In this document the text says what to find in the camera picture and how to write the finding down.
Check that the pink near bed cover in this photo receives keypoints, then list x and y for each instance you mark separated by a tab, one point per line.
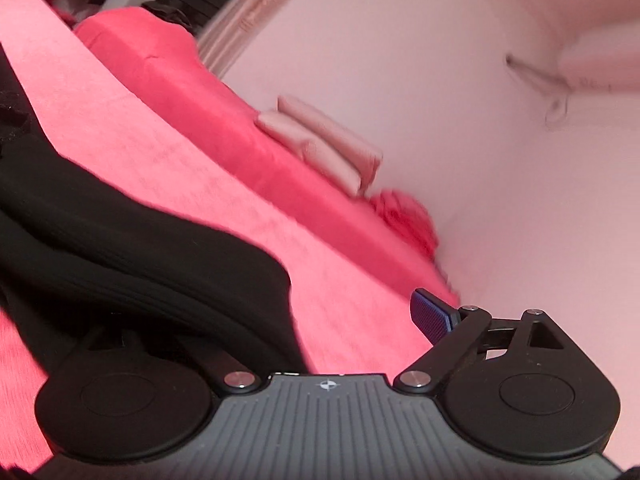
347	321

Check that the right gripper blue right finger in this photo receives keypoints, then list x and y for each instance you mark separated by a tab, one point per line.
455	335

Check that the black pants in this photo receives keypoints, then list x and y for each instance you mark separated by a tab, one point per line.
94	259

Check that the upper pink pillow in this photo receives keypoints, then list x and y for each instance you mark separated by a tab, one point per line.
361	154

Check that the lower pink pillow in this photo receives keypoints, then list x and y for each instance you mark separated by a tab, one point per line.
312	150

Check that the folded red blanket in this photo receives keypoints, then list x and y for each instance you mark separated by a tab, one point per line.
404	215

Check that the red far bed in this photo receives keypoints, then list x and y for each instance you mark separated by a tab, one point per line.
158	62

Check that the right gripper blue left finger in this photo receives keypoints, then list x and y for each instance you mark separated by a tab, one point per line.
226	374

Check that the pink patterned curtain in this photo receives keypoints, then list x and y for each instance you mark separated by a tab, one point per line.
230	31

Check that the pink pillow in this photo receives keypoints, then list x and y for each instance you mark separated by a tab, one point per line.
312	150
361	154

